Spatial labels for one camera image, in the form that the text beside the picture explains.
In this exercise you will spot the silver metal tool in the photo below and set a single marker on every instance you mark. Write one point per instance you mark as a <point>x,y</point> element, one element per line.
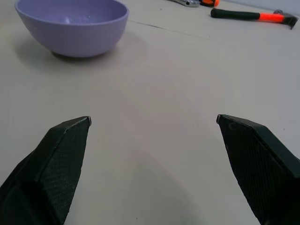
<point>187,2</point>

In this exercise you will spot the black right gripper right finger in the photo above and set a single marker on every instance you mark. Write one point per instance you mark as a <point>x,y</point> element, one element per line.
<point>262,168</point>

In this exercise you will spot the purple plastic bowl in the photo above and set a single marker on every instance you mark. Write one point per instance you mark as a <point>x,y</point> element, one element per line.
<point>72,27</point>

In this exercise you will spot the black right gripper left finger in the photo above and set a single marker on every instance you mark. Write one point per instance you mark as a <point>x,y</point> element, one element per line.
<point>56,168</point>

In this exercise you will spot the black and orange claw hammer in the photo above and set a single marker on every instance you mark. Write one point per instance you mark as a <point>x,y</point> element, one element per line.
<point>253,16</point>

